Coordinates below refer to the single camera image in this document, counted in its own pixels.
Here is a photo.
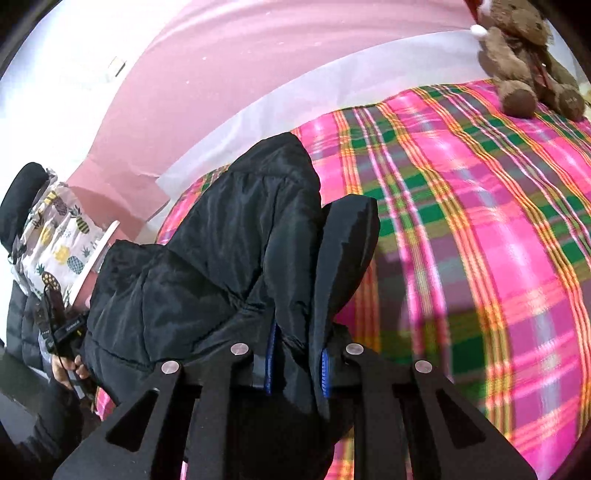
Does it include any black padded jacket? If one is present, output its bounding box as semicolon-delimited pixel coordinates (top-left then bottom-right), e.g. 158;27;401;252
81;133;380;479

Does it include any black sleeve left forearm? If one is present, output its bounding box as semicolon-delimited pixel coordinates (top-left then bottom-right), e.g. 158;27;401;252
16;380;84;478

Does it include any left hand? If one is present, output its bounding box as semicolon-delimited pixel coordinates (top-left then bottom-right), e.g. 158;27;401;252
51;355;90;390

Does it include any pineapple print cloth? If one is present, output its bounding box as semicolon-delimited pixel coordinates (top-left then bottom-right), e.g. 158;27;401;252
11;173;106;307

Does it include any pink plaid bed cover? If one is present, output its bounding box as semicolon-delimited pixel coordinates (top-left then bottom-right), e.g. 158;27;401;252
155;81;590;479

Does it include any white bed sheet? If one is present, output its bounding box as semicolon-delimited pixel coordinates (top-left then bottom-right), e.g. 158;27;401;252
135;30;485;243

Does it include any brown teddy bear santa hat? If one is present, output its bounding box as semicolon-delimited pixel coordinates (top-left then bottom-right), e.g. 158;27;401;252
471;0;585;122

